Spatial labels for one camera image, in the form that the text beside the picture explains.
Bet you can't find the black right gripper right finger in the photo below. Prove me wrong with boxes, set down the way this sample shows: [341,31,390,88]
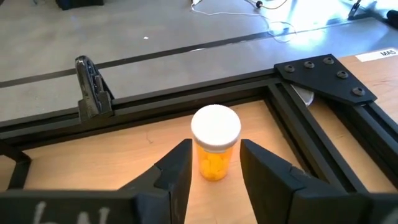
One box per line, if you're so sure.
[239,138,373,224]

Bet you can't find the tan floor cable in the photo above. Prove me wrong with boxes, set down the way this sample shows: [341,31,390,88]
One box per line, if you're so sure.
[245,0,290,11]

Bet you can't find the black floor box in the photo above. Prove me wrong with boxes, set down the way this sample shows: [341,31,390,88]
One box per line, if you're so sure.
[55,0,105,11]

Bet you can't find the black aluminium table frame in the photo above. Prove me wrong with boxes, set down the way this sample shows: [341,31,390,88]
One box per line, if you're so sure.
[0,54,398,195]

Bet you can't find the black frame-mounted clip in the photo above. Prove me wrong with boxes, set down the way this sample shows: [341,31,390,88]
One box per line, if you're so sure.
[74,55,115,123]

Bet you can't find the white floor cable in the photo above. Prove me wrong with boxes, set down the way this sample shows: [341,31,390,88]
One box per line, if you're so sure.
[190,0,298,44]

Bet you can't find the orange translucent pill bottle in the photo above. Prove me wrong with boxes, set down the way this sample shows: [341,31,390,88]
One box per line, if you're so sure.
[190,104,242,182]

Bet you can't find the grey metal disc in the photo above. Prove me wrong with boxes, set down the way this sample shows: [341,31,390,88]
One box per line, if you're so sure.
[291,83,315,107]

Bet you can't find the black metal stand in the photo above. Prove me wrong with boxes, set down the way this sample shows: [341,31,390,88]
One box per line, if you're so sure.
[347,0,398,22]

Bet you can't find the white table label sticker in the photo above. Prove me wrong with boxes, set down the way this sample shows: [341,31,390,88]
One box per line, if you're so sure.
[355,47,398,63]

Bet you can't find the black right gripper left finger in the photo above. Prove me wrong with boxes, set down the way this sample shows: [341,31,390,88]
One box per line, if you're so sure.
[119,138,193,224]

